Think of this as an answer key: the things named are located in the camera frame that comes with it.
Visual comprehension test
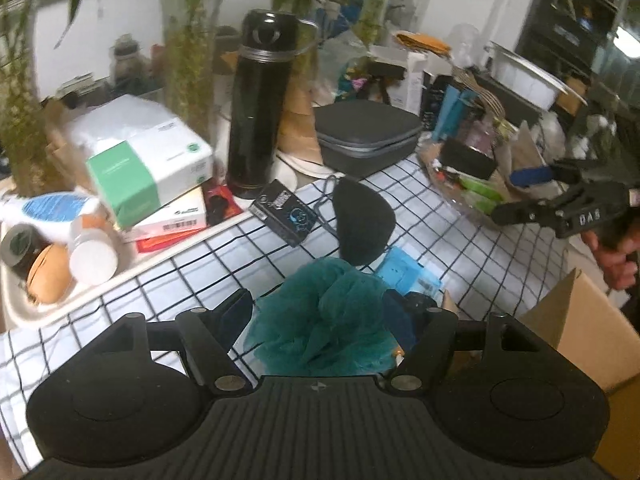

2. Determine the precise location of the black box with skull print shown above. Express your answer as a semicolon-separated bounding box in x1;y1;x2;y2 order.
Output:
249;178;321;247

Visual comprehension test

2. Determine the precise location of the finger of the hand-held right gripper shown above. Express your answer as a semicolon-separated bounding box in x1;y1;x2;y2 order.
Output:
509;158;584;189
490;194;567;227

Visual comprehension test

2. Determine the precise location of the blue carton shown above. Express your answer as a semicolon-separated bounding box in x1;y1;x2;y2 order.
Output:
432;85;476;143

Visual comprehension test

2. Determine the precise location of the green packet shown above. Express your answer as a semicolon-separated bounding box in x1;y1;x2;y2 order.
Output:
460;175;506;213

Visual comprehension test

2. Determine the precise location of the black soft cloth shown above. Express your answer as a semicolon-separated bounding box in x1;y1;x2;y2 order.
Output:
332;177;398;267

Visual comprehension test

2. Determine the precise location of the white bottle with blue label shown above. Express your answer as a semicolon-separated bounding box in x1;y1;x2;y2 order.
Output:
0;191;103;241

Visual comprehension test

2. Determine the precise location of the clear plastic bottle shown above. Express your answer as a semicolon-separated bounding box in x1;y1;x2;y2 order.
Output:
452;22;488;56

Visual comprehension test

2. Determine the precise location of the white plastic packet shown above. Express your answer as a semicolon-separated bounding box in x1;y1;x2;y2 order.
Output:
67;94;183;161

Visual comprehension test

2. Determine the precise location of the blue packet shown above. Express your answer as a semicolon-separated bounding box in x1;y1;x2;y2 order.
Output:
375;246;446;306

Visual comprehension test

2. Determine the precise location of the teal bath loofah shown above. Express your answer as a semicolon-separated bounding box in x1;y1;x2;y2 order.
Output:
247;258;408;376

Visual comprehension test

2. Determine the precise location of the black carton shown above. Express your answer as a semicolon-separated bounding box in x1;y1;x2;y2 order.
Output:
420;75;451;131

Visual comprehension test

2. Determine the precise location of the brown paper bag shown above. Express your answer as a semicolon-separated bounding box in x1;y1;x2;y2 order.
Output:
276;77;326;167
42;97;96;191

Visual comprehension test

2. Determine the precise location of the dark glass jar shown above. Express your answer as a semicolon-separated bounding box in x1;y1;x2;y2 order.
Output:
110;35;146;86

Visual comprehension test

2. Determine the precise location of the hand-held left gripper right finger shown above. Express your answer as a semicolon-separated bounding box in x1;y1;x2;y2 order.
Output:
385;291;562;397

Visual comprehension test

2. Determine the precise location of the pink white box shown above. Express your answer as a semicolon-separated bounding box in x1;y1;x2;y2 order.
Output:
122;190;208;242

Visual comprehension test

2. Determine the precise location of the green white box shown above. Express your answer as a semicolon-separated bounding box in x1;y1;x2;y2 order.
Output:
85;119;215;228

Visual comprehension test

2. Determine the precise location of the black tape roll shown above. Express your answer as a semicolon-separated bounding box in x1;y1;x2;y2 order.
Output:
0;224;51;281

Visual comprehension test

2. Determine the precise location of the blue plastic bag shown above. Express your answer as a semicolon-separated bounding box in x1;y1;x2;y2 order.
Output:
320;0;366;36

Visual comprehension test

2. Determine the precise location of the cardboard box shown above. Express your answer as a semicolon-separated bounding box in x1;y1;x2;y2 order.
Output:
520;267;640;396

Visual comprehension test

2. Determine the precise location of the dark storage shelf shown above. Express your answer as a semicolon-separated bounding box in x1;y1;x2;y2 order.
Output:
515;0;640;91

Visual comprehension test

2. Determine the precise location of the person's right hand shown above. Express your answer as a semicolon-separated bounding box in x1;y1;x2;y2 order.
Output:
584;231;640;292

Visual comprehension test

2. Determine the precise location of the grey zip case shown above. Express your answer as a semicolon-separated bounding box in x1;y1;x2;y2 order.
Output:
314;100;423;180

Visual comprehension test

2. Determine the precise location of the white carton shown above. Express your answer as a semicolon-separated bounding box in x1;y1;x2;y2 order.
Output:
387;52;426;116

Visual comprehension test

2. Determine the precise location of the black thermos flask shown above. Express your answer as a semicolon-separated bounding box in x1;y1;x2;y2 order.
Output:
226;9;321;200

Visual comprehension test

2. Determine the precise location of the black block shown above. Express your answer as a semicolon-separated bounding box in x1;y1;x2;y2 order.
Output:
440;139;496;181

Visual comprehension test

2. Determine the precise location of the black white checked cloth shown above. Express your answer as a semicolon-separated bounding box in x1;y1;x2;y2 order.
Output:
0;155;573;466

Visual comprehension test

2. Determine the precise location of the wooden egg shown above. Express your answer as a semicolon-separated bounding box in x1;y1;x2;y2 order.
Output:
27;244;73;305

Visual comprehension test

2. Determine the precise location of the cream tray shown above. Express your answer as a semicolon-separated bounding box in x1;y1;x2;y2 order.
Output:
0;160;301;332
275;150;331;180

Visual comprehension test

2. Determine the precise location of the glass vase with bamboo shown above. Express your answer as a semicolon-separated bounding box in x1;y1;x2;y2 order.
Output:
245;0;351;91
350;0;416;47
0;0;121;198
135;0;231;143

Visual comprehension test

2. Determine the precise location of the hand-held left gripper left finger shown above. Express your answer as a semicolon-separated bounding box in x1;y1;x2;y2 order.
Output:
65;287;256;397

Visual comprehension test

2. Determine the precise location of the white plastic tub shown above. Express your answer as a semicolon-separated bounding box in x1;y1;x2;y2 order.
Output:
487;40;588;111

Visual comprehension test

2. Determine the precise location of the red black small packet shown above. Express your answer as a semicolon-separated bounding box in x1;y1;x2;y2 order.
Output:
202;182;253;226

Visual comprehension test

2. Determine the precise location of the black mini tripod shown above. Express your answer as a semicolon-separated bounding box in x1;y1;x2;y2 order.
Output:
367;62;406;106

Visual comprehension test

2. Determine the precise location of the orange cloth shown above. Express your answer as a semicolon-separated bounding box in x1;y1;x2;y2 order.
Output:
397;32;453;56

